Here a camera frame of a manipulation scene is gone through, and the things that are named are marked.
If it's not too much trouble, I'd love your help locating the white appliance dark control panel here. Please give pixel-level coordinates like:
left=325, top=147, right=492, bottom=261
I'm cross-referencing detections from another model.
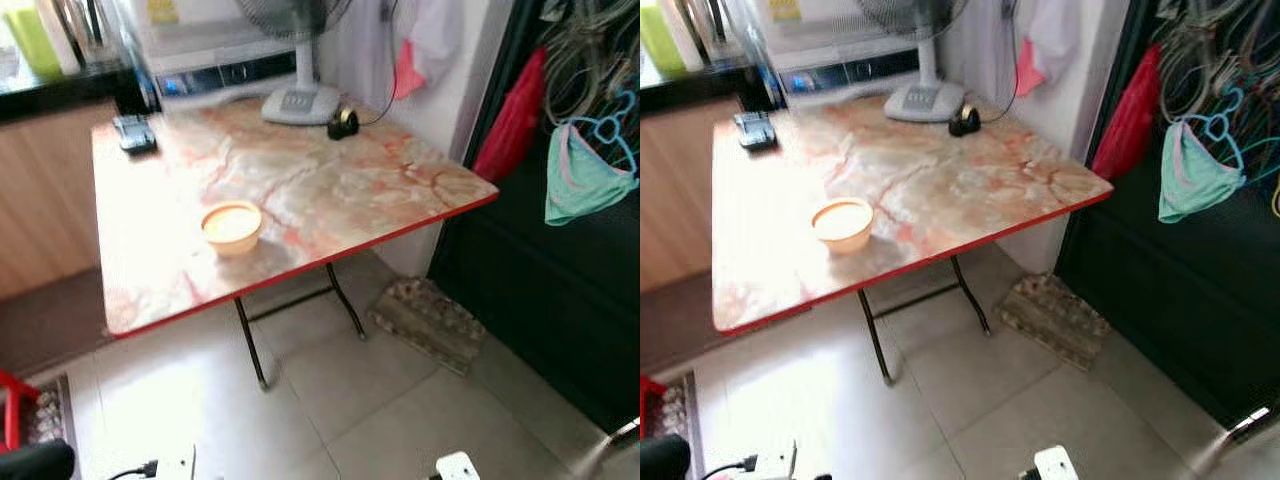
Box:
left=755, top=0, right=926, bottom=101
left=128, top=0, right=346, bottom=106

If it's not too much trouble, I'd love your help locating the wooden cabinet black countertop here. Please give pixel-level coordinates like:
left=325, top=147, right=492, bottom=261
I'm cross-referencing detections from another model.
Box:
left=640, top=60, right=781, bottom=293
left=0, top=60, right=156, bottom=301

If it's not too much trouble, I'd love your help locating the cream plastic bowl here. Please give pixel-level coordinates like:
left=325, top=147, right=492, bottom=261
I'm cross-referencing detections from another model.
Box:
left=811, top=197, right=875, bottom=255
left=200, top=200, right=265, bottom=257

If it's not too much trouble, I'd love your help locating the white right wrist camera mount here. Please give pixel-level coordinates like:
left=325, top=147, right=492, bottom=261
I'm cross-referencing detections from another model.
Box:
left=435, top=451, right=482, bottom=480
left=1033, top=445, right=1080, bottom=480

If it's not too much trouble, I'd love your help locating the marble top folding table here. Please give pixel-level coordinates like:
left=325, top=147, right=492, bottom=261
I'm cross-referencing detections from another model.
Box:
left=90, top=93, right=499, bottom=391
left=710, top=93, right=1115, bottom=387

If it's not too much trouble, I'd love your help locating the red plastic stool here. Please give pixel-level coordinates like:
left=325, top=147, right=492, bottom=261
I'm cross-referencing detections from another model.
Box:
left=640, top=375, right=669, bottom=441
left=0, top=368, right=41, bottom=453

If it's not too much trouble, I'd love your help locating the lime green plastic container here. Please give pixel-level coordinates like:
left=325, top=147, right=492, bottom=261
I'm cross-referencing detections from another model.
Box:
left=0, top=5, right=63, bottom=79
left=640, top=3, right=689, bottom=76

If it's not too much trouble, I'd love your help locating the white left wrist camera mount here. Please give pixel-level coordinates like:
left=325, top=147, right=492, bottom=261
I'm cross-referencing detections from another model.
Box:
left=155, top=448, right=198, bottom=480
left=757, top=442, right=801, bottom=480

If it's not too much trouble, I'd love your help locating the small black grey device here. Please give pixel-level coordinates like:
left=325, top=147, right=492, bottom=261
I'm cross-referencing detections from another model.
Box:
left=733, top=111, right=779, bottom=151
left=112, top=114, right=159, bottom=155

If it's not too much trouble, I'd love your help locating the shiny steel kettle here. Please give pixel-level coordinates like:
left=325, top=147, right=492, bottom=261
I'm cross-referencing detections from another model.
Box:
left=45, top=0, right=126, bottom=71
left=675, top=0, right=746, bottom=66

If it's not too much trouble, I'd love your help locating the light blue clothes hanger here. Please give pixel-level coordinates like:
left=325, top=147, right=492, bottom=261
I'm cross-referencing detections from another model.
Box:
left=570, top=90, right=641, bottom=176
left=1185, top=85, right=1251, bottom=171

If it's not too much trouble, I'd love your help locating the teal green underwear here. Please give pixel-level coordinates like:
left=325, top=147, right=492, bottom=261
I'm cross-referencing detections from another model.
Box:
left=1158, top=120, right=1246, bottom=224
left=545, top=122, right=639, bottom=227

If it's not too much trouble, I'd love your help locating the bunch of wire hangers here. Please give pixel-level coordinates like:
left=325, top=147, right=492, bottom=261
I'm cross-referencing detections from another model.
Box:
left=1150, top=0, right=1280, bottom=131
left=540, top=0, right=641, bottom=126

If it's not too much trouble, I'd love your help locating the pink hanging cloth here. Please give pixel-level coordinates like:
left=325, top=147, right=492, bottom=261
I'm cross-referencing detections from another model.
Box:
left=393, top=38, right=426, bottom=101
left=1015, top=38, right=1046, bottom=98

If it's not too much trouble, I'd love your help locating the red hanging cloth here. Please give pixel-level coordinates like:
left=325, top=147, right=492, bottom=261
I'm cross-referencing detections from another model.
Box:
left=472, top=45, right=549, bottom=184
left=1090, top=42, right=1163, bottom=181

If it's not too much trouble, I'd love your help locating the white hanging cloth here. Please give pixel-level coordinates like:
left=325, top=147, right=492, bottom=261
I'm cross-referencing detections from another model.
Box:
left=385, top=0, right=466, bottom=91
left=1015, top=0, right=1083, bottom=86

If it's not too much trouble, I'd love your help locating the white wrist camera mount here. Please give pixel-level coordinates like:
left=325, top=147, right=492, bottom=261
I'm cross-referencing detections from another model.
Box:
left=435, top=451, right=482, bottom=480
left=155, top=448, right=198, bottom=480
left=1033, top=445, right=1080, bottom=480
left=757, top=442, right=801, bottom=480

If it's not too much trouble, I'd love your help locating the black door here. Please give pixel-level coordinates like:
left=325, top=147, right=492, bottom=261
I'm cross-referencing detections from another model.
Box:
left=428, top=0, right=641, bottom=436
left=1055, top=0, right=1280, bottom=431

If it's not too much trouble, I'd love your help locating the dark bordered floor mat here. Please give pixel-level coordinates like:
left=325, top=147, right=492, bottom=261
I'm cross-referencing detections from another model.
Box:
left=640, top=262, right=721, bottom=376
left=0, top=265, right=113, bottom=379

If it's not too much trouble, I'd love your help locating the grey table fan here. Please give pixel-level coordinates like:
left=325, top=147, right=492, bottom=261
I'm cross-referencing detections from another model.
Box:
left=855, top=0, right=971, bottom=124
left=232, top=0, right=353, bottom=127

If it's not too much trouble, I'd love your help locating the pebble patterned mat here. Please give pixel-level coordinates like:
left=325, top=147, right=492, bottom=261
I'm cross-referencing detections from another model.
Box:
left=25, top=373, right=73, bottom=448
left=655, top=370, right=706, bottom=479

